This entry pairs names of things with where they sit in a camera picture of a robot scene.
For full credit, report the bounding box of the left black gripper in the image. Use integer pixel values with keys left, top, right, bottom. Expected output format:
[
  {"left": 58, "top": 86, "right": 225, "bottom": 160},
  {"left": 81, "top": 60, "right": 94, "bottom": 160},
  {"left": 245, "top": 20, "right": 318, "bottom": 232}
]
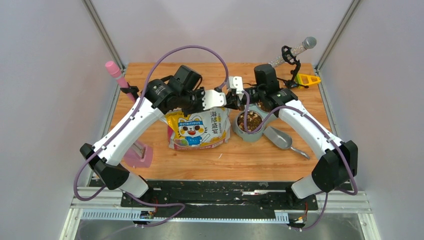
[{"left": 178, "top": 85, "right": 210, "bottom": 117}]

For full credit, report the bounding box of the pet food bag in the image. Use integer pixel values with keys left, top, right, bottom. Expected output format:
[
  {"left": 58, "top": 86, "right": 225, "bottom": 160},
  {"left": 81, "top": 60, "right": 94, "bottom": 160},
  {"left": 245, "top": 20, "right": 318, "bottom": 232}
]
[{"left": 163, "top": 107, "right": 231, "bottom": 150}]

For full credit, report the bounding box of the metal scoop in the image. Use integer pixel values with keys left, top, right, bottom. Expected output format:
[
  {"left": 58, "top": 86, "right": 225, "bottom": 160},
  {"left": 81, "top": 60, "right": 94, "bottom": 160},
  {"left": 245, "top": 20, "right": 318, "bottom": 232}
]
[{"left": 263, "top": 126, "right": 311, "bottom": 160}]

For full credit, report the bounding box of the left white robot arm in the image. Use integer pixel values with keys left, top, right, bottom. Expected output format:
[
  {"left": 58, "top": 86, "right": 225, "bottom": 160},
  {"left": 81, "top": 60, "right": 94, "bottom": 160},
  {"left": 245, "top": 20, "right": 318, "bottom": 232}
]
[{"left": 79, "top": 65, "right": 203, "bottom": 207}]

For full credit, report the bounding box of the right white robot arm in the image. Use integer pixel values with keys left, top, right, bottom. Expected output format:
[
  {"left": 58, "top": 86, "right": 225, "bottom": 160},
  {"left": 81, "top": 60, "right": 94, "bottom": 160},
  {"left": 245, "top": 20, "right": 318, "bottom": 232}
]
[{"left": 226, "top": 64, "right": 358, "bottom": 209}]

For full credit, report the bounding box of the grey double pet feeder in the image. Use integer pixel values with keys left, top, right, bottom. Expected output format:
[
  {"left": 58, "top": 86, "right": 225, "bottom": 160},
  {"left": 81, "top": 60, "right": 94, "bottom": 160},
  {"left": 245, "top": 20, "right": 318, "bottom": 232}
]
[{"left": 232, "top": 104, "right": 277, "bottom": 143}]

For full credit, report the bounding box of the front steel bowl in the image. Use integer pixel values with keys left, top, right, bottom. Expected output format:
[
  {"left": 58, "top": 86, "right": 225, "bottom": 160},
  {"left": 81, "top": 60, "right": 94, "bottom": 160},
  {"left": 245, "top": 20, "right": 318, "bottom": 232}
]
[{"left": 235, "top": 110, "right": 263, "bottom": 133}]

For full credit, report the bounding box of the steel bowl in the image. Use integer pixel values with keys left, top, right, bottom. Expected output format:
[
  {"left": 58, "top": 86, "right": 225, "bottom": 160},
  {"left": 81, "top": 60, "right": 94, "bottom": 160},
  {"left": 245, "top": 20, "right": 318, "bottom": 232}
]
[
  {"left": 256, "top": 102, "right": 271, "bottom": 113},
  {"left": 235, "top": 110, "right": 263, "bottom": 133}
]

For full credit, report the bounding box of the rear steel bowl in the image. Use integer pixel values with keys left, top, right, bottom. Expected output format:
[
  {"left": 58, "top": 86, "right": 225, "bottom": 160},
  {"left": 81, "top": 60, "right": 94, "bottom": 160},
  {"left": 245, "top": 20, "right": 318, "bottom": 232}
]
[{"left": 256, "top": 102, "right": 271, "bottom": 113}]

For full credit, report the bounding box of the pink microphone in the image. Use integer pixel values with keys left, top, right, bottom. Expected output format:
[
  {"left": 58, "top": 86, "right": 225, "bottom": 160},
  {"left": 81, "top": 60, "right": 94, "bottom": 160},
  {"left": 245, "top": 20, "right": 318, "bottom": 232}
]
[{"left": 104, "top": 61, "right": 130, "bottom": 88}]

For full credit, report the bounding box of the black tripod mic stand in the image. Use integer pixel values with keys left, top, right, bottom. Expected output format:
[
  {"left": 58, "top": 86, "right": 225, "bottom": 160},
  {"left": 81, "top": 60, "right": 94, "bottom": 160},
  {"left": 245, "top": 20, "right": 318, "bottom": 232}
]
[{"left": 277, "top": 45, "right": 309, "bottom": 89}]

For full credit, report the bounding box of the yellow plastic triangle toy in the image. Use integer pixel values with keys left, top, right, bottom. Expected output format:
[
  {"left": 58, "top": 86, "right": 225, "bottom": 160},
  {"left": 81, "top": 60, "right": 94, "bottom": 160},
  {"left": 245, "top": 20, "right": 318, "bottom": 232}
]
[{"left": 294, "top": 73, "right": 321, "bottom": 89}]

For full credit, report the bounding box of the pink block holder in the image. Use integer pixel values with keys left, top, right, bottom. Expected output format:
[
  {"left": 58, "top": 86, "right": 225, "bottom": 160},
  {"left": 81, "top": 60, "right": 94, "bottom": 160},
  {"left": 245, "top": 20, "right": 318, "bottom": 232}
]
[{"left": 123, "top": 141, "right": 153, "bottom": 168}]

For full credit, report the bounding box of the glitter silver microphone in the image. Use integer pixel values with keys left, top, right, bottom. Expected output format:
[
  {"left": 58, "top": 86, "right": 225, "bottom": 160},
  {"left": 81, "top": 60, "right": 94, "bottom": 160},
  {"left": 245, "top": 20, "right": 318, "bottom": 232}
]
[{"left": 268, "top": 36, "right": 317, "bottom": 68}]

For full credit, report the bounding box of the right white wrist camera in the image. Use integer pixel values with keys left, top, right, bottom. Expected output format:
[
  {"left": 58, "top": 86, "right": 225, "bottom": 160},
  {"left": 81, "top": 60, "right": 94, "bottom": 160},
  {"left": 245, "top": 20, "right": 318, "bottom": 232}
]
[{"left": 226, "top": 76, "right": 244, "bottom": 94}]

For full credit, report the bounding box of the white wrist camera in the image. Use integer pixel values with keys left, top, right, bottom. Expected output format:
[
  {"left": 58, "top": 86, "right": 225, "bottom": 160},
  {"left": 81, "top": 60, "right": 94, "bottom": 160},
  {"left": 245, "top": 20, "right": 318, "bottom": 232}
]
[
  {"left": 226, "top": 76, "right": 244, "bottom": 94},
  {"left": 202, "top": 89, "right": 227, "bottom": 111}
]

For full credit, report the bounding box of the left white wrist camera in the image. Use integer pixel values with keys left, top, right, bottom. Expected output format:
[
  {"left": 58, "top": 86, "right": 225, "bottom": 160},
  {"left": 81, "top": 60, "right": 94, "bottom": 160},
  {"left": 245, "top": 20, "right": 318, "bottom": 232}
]
[{"left": 202, "top": 89, "right": 227, "bottom": 111}]

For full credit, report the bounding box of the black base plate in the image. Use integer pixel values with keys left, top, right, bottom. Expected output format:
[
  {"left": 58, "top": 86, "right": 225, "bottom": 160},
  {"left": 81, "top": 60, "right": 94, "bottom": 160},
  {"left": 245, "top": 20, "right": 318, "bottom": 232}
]
[{"left": 140, "top": 180, "right": 319, "bottom": 220}]

